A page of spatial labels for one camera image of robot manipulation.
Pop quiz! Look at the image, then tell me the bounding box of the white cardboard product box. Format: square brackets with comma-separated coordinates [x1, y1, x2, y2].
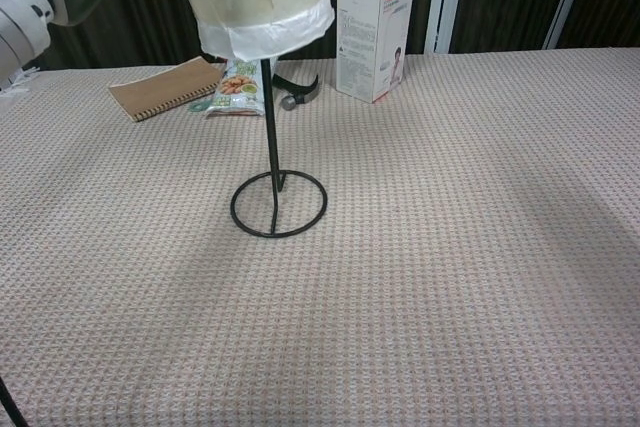
[335, 0, 418, 105]

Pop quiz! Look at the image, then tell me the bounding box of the black wire ring stand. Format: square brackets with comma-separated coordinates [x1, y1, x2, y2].
[229, 57, 329, 238]

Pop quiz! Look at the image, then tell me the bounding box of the brown spiral notebook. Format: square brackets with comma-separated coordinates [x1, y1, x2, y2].
[108, 57, 224, 123]

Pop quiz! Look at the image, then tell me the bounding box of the beige woven tablecloth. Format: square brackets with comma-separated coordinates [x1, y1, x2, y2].
[0, 46, 640, 427]

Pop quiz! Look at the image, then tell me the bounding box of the black claw hammer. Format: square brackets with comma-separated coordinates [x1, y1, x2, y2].
[272, 73, 320, 111]

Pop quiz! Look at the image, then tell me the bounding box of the black tripod leg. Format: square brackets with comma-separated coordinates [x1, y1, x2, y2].
[0, 375, 30, 427]

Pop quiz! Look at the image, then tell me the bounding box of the snack bag with nuts print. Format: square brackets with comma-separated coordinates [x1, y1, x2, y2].
[203, 57, 265, 120]

